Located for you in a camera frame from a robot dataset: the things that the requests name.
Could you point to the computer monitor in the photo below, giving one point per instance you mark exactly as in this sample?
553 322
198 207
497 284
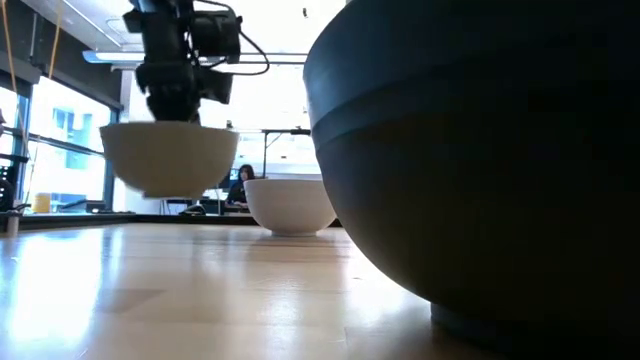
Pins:
233 174

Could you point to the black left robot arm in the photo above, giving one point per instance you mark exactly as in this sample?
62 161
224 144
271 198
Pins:
160 30

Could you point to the dark blue-black bowl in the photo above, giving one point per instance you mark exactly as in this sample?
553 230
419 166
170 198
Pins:
475 200

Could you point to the yellow container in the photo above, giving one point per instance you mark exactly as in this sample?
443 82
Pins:
42 203

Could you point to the ceiling light fixture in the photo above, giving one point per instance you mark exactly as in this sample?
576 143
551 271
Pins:
110 56

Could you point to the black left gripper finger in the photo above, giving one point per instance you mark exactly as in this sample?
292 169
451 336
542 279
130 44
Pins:
172 111

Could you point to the black aluminium table frame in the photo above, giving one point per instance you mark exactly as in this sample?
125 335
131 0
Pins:
100 220

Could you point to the person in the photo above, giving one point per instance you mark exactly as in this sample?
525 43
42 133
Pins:
239 192

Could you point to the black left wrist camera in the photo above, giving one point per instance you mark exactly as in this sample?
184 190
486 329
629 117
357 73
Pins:
216 86

